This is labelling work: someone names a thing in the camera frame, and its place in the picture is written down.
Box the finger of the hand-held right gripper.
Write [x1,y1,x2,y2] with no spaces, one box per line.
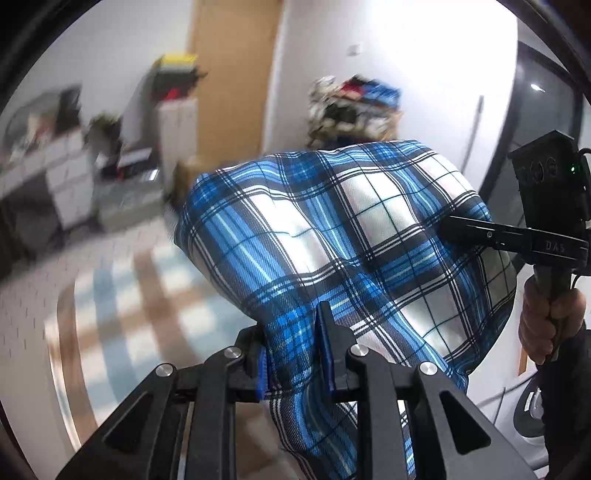
[438,215,533,254]

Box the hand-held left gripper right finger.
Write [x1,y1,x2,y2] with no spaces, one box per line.
[316,301,536,480]

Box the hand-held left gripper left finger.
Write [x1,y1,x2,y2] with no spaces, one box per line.
[55,325,269,480]

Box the blue plaid shirt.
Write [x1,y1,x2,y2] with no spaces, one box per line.
[173,140,518,480]

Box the person's right forearm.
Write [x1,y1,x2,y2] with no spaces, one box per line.
[540,323,591,480]

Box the person's right hand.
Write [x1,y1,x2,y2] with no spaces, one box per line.
[518,277,587,365]

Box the dark glass door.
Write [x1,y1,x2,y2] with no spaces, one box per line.
[478,41,585,204]

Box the checkered bed sheet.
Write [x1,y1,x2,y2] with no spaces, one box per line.
[44,222,296,462]

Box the shoe rack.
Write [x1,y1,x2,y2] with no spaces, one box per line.
[307,76,403,149]

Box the cardboard box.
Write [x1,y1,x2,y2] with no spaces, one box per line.
[172,159,204,206]

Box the silver suitcase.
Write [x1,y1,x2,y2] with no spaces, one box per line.
[99,171,162,232]

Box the black box with red label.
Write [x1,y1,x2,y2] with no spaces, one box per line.
[115,148,154,177]

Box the white cabinet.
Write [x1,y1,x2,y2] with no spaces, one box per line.
[157,99,200,185]

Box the white drawer desk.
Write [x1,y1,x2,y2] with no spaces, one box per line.
[0,129,99,234]

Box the wooden door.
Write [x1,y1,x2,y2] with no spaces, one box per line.
[191,0,283,163]

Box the stack of black shoe boxes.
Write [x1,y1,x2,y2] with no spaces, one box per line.
[152,53,200,101]

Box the black cable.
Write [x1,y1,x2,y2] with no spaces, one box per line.
[475,385,522,425]

